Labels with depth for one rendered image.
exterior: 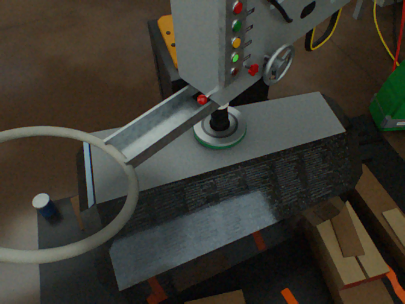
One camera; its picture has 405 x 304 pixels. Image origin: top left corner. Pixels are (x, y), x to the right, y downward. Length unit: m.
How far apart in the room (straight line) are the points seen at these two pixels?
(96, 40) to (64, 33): 0.35
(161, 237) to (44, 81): 2.24
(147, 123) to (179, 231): 0.46
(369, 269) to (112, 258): 1.24
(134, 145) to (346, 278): 1.27
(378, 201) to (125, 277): 1.54
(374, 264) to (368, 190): 0.52
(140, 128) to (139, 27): 2.57
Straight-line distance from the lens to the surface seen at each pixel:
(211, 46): 1.05
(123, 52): 3.42
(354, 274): 1.98
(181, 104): 1.26
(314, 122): 1.58
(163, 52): 2.12
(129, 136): 1.18
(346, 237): 2.03
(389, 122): 2.78
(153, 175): 1.39
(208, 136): 1.40
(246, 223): 1.47
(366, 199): 2.34
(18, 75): 3.53
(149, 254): 1.43
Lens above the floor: 2.01
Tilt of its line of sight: 53 degrees down
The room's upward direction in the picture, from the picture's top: 3 degrees counter-clockwise
